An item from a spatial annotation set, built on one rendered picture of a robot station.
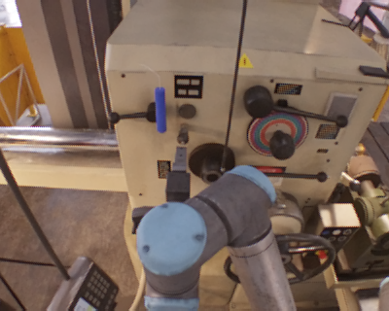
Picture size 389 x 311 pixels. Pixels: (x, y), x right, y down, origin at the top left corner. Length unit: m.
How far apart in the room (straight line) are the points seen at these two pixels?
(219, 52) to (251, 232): 0.45
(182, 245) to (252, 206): 0.13
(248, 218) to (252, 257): 0.08
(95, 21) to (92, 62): 0.21
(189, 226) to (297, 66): 0.53
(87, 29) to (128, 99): 0.75
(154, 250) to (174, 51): 0.51
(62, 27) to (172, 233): 1.27
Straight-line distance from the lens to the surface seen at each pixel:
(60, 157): 1.49
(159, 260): 0.36
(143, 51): 0.74
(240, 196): 0.42
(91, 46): 1.48
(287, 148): 0.75
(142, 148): 0.86
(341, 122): 0.80
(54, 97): 1.71
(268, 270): 0.51
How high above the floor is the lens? 2.17
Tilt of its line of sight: 43 degrees down
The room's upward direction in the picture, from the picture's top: 3 degrees clockwise
